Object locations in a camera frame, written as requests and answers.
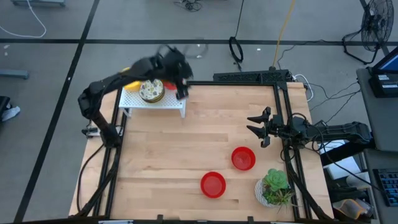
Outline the black hanging cable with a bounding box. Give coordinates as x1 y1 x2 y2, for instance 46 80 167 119
228 0 246 72

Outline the person's shoe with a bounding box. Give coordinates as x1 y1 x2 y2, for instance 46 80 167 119
1 105 21 122

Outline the black labelled device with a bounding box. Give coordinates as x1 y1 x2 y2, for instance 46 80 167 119
368 73 398 99

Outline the succulent plant in white pot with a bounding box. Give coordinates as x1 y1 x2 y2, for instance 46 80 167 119
254 168 296 213

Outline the white perforated metal shelf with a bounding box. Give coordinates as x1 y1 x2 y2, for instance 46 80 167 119
118 86 187 119

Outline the black floor fan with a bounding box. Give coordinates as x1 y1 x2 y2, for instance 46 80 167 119
341 0 395 65

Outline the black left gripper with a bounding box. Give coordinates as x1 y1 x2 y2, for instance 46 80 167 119
154 45 194 100

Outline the yellow plastic mini bowl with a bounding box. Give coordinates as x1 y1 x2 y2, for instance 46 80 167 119
121 67 142 92

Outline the black cable bundle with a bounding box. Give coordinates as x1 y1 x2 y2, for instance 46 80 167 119
174 0 203 12

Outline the black keyboard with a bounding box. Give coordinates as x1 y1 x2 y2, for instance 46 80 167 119
372 167 398 208

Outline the black aluminium rig frame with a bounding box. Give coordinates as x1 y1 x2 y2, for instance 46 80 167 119
70 80 336 224

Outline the white power cable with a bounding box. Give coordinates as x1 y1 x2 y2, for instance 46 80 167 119
292 73 315 103

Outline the white paper sheet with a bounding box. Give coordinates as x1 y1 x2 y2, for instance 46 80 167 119
323 155 361 181

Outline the yellow hanging cable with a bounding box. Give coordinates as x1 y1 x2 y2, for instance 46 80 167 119
272 0 296 70

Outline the laptop screen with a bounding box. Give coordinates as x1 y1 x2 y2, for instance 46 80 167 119
371 46 398 75

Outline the grey cart base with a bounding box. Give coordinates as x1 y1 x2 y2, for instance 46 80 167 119
11 0 67 7

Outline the dark stacked plate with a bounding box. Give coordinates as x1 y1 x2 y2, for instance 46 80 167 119
139 91 166 105

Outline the grey table foot bar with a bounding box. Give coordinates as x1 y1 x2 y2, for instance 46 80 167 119
0 68 30 80

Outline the amber plastic bag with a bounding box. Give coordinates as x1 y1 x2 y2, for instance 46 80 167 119
331 198 374 220

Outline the grey desk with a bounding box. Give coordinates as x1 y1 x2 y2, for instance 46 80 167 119
356 67 398 153

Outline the white floor cable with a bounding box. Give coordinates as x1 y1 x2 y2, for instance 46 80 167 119
0 0 47 39

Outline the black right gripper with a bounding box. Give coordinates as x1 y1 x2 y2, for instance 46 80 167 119
246 106 290 149

